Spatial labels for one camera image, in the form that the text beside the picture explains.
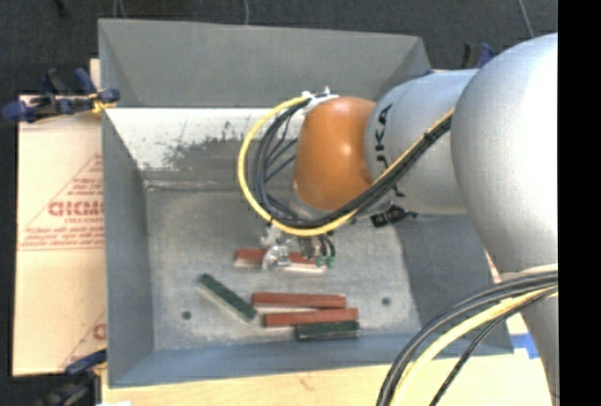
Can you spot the brown cardboard board, red print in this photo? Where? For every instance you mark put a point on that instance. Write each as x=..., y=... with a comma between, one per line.
x=56, y=282

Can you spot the red-brown flat block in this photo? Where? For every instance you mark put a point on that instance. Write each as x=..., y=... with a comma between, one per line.
x=248, y=255
x=312, y=317
x=300, y=300

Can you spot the black cylinder on white bracket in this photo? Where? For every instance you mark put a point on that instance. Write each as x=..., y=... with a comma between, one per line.
x=386, y=218

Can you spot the grey metal bin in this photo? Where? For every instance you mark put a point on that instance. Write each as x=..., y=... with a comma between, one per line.
x=197, y=225

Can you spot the dark green flat block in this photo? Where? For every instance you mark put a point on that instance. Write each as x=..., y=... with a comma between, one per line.
x=227, y=297
x=327, y=330

